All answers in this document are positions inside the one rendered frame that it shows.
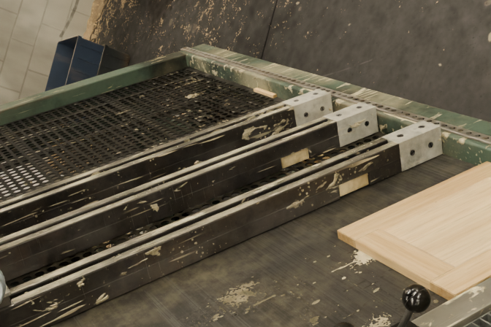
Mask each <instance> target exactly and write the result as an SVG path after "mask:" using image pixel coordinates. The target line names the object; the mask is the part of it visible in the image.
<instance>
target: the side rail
mask: <svg viewBox="0 0 491 327"><path fill-rule="evenodd" d="M186 67H188V66H187V62H186V54H183V53H179V52H175V53H171V54H168V55H164V56H161V57H158V58H154V59H151V60H149V61H144V62H142V63H139V64H135V65H132V66H127V67H125V68H122V69H118V70H115V71H112V72H108V73H105V74H101V75H98V76H95V77H91V78H88V79H85V80H81V81H78V82H74V83H72V84H68V85H65V86H61V87H59V88H54V89H52V90H49V91H45V92H42V93H38V94H35V95H32V96H28V97H25V98H22V99H18V100H15V101H11V102H8V103H6V104H1V105H0V126H1V125H4V124H7V123H11V122H13V121H16V120H20V119H23V118H27V117H29V116H32V115H36V114H39V113H41V112H46V111H48V110H51V109H55V108H58V107H62V106H64V105H68V104H71V103H74V102H76V101H81V100H83V99H87V98H91V97H93V96H97V95H99V94H103V93H106V92H109V91H113V90H116V89H119V88H122V87H126V86H128V85H132V84H135V83H138V82H142V81H144V80H148V79H151V78H154V77H158V76H160V75H163V74H167V73H170V72H174V71H177V70H179V69H183V68H186Z"/></svg>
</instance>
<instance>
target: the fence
mask: <svg viewBox="0 0 491 327"><path fill-rule="evenodd" d="M490 310H491V277H490V278H489V279H487V280H485V281H483V282H481V283H479V284H478V285H476V286H474V287H472V288H470V289H469V290H467V291H465V292H463V293H461V294H460V295H458V296H455V297H454V298H453V299H450V300H448V301H447V302H445V303H443V304H442V305H440V306H438V307H436V308H435V309H432V310H430V311H429V312H427V313H425V314H423V315H422V316H420V317H418V318H416V319H415V320H412V323H414V324H416V325H417V326H419V327H463V326H465V325H467V324H468V323H470V322H472V321H473V320H475V319H477V318H479V317H481V316H482V315H484V314H485V313H487V312H489V311H490Z"/></svg>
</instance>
